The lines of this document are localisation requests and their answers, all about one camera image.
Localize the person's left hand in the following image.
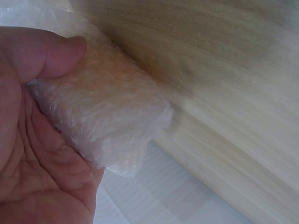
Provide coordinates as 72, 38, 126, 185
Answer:
0, 25, 105, 224

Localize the bubble wrap roll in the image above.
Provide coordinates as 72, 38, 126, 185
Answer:
25, 0, 174, 178

